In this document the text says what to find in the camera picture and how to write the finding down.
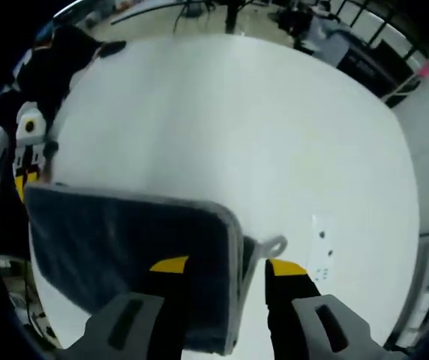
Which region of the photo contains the small black object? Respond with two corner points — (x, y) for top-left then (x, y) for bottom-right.
(99, 40), (128, 60)

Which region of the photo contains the black stand pole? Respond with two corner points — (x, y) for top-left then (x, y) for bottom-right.
(224, 0), (239, 34)

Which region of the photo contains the black equipment cabinet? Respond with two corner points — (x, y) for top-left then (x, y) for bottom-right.
(335, 36), (422, 109)

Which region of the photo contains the grey towel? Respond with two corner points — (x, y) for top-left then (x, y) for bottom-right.
(24, 182), (289, 356)

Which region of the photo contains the person's black printed shirt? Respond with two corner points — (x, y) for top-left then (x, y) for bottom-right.
(0, 25), (105, 131)

